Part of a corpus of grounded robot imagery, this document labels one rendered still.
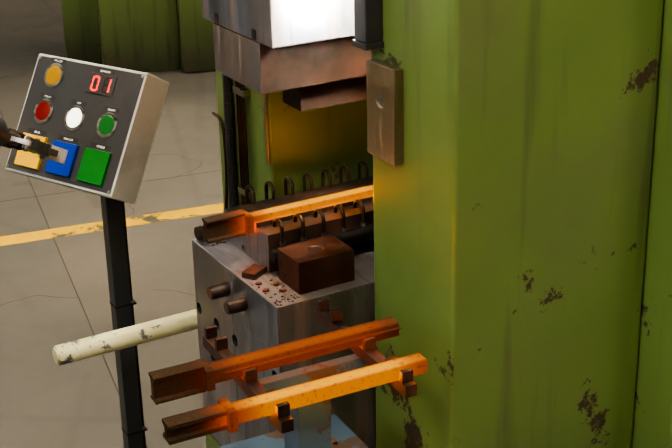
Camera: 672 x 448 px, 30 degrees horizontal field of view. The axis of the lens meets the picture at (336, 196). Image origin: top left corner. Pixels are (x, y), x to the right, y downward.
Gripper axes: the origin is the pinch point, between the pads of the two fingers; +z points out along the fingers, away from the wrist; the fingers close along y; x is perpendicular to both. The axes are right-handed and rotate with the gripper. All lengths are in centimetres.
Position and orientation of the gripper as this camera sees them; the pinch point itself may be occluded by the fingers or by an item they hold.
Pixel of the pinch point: (52, 152)
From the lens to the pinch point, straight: 268.1
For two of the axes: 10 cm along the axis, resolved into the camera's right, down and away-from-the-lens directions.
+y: 8.2, 1.9, -5.4
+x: 2.7, -9.6, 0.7
